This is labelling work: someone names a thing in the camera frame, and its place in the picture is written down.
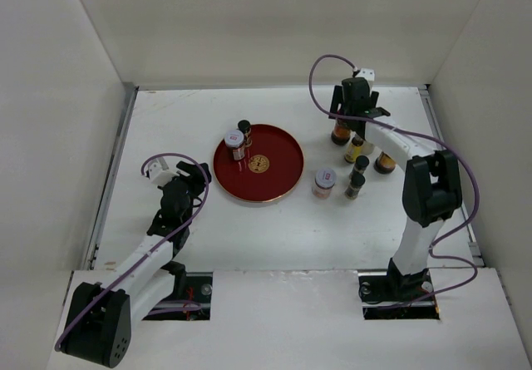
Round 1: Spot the white lid pink jar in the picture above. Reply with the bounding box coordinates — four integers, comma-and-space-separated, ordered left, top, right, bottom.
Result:
312, 167, 337, 199

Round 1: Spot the red lid sauce jar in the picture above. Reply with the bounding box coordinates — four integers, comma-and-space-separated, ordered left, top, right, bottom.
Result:
331, 119, 352, 146
373, 151, 397, 175

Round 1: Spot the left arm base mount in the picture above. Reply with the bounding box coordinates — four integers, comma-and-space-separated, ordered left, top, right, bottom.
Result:
145, 261, 214, 321

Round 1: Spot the red lid sauce jar right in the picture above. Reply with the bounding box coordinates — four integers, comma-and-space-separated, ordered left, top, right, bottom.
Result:
373, 151, 397, 175

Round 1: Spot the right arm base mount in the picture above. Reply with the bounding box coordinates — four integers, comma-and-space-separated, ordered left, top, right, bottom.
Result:
358, 259, 440, 320

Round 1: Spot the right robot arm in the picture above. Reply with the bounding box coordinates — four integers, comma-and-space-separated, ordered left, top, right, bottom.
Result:
330, 76, 462, 302

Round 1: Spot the white lid dark jar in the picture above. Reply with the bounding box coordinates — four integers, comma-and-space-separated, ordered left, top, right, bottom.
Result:
224, 130, 246, 161

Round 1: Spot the small black cap spice bottle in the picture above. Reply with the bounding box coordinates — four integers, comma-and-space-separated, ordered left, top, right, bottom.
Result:
237, 120, 252, 147

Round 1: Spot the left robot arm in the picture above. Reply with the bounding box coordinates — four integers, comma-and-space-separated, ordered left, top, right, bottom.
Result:
54, 155, 212, 368

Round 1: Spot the beige cap yellow bottle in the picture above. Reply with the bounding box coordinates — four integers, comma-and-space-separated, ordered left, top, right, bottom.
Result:
343, 135, 364, 164

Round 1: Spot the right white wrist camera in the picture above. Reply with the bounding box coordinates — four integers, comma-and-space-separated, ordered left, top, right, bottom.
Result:
353, 67, 376, 84

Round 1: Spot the red round tray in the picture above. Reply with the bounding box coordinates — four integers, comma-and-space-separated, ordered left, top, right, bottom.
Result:
212, 124, 304, 203

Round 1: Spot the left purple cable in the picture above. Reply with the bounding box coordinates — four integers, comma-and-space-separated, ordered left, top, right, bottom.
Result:
53, 152, 209, 353

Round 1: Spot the purple cable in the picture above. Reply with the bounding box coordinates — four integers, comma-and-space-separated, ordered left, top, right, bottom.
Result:
53, 152, 209, 353
308, 54, 481, 308

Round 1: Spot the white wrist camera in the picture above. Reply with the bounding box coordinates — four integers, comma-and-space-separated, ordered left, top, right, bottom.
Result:
146, 158, 174, 187
353, 67, 376, 84

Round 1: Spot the red lid sauce jar back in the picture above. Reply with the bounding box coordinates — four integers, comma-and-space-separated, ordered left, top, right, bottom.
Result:
331, 119, 352, 146

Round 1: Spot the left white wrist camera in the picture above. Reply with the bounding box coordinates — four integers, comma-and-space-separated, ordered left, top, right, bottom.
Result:
146, 158, 174, 187

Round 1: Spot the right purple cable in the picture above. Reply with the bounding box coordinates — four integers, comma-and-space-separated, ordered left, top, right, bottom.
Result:
308, 54, 481, 308

